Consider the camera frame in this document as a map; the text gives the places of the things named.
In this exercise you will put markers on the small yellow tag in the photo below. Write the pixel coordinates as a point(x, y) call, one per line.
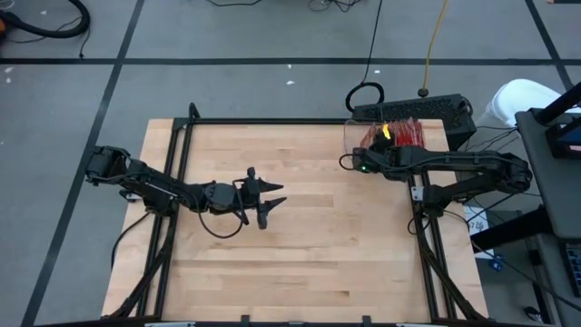
point(387, 131)

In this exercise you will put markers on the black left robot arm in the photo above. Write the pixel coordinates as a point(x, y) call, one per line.
point(150, 184)

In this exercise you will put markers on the white paper sheet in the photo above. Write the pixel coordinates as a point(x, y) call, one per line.
point(476, 222)

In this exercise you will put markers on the clear plastic basket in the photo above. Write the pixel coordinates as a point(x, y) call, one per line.
point(347, 136)

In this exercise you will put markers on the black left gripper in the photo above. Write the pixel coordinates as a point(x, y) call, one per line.
point(227, 197)

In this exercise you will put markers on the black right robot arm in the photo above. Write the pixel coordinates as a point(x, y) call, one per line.
point(467, 170)

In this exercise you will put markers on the blue tag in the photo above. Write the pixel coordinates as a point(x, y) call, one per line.
point(497, 262)

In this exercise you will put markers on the black electronics box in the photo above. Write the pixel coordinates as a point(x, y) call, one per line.
point(556, 141)

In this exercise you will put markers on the black computer case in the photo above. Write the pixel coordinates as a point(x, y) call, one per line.
point(431, 109)

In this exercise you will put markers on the grey side table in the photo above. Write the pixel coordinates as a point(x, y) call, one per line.
point(554, 191)

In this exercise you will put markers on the black stand leg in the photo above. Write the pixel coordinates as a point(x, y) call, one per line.
point(508, 229)

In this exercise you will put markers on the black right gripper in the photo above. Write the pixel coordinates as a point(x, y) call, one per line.
point(377, 159)

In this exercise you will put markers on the white plastic bin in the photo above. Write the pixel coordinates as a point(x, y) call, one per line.
point(517, 97)

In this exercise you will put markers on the black pole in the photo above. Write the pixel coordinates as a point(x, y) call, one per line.
point(560, 102)

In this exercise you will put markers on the black keyboard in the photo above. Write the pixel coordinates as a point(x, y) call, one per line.
point(574, 268)

